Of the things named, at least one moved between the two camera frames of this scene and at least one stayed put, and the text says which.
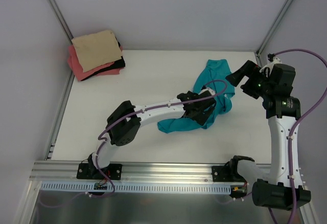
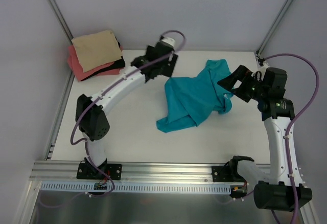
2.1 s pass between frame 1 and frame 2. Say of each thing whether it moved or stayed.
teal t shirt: moved
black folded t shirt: stayed
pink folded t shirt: stayed
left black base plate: stayed
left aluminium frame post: stayed
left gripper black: moved
